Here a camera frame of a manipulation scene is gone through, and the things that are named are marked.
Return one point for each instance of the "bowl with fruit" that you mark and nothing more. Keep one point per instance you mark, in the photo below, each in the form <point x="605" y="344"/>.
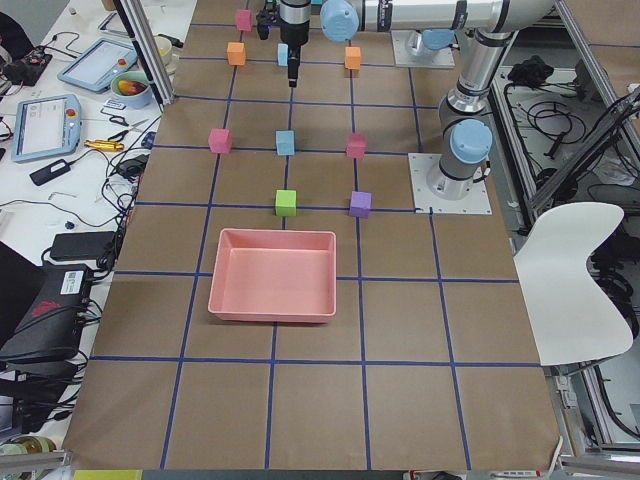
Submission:
<point x="132" y="89"/>

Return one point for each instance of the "orange block far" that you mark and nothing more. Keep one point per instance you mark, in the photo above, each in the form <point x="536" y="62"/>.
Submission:
<point x="236" y="53"/>

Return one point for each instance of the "light blue block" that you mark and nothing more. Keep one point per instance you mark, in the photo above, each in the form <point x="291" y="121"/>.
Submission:
<point x="285" y="142"/>
<point x="282" y="54"/>

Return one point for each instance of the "pink plastic tray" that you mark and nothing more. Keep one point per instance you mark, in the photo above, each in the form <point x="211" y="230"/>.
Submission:
<point x="274" y="276"/>

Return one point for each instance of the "purple block near tray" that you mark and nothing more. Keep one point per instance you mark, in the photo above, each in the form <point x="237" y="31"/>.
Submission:
<point x="360" y="204"/>

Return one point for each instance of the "teach pendant tablet near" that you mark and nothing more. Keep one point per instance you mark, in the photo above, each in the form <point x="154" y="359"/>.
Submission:
<point x="46" y="128"/>

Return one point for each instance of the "black power adapter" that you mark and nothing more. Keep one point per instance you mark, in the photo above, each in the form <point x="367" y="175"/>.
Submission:
<point x="81" y="246"/>

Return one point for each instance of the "dark pink block far corner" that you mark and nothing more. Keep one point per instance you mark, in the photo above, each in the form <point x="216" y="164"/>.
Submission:
<point x="243" y="20"/>

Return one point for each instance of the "gold metal tool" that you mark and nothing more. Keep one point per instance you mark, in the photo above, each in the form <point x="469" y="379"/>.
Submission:
<point x="105" y="145"/>

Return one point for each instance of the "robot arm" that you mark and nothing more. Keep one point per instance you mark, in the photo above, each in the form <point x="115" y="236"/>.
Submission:
<point x="467" y="140"/>

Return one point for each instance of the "aluminium frame post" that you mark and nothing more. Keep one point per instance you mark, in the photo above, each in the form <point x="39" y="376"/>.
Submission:
<point x="136" y="25"/>

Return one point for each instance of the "white chair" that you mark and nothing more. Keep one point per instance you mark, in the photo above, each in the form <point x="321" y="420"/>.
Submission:
<point x="572" y="319"/>

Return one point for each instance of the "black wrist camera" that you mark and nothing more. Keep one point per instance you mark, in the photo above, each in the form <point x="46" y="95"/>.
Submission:
<point x="266" y="18"/>

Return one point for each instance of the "dark pink block front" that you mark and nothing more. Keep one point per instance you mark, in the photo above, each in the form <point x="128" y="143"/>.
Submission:
<point x="356" y="146"/>

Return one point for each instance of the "orange block near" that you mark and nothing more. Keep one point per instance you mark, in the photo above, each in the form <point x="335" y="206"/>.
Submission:
<point x="352" y="58"/>

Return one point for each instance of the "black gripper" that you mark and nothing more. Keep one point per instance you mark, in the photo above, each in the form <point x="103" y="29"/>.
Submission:
<point x="293" y="31"/>

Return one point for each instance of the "orange block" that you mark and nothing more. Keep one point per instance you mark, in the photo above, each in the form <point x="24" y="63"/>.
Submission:
<point x="236" y="53"/>
<point x="352" y="58"/>

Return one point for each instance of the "green foam block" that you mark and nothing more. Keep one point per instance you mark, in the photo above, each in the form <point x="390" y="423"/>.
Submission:
<point x="286" y="203"/>

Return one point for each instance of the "pink block near arm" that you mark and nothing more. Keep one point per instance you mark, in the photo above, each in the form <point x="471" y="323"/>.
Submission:
<point x="220" y="140"/>

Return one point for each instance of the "teach pendant tablet far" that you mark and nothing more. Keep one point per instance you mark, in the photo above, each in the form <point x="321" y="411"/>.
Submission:
<point x="97" y="67"/>

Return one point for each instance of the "teach pendant tablet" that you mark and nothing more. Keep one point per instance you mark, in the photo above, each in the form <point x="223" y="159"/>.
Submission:
<point x="97" y="67"/>
<point x="46" y="128"/>

